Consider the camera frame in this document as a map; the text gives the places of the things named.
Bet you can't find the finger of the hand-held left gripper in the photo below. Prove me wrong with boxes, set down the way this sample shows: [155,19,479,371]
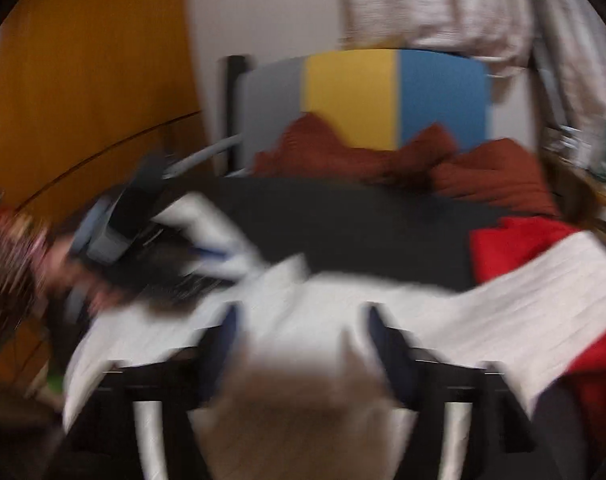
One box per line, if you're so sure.
[95,237,236,313]

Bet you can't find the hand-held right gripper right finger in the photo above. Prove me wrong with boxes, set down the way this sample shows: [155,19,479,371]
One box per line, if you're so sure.
[365,305,540,480]

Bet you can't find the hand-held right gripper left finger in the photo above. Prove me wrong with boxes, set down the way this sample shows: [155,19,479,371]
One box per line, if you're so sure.
[63,304,244,480]

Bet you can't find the white knitted sweater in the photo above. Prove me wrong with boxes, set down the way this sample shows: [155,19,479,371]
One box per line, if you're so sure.
[63,192,606,480]

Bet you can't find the grey metal tube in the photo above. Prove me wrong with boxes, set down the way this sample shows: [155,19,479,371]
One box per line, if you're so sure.
[162,134,244,181]

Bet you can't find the orange wooden wardrobe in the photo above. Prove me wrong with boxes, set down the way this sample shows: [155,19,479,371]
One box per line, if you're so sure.
[0,0,210,381]

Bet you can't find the red sweater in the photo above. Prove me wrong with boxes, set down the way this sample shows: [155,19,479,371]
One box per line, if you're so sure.
[469,216,606,456]

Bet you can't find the rust brown blanket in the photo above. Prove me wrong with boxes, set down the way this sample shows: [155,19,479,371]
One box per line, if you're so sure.
[252,111,560,220]

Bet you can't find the grey yellow blue panel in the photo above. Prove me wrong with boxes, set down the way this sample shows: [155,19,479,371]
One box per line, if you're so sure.
[237,48,494,167]

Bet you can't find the wooden shelf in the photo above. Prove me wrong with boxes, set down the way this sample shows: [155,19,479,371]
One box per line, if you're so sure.
[540,122,606,241]

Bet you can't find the pale floral bedding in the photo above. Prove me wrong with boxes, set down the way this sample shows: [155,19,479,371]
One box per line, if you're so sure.
[337,0,606,161]

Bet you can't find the black frame post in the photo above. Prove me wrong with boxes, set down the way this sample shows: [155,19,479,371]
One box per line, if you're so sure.
[224,54,258,177]

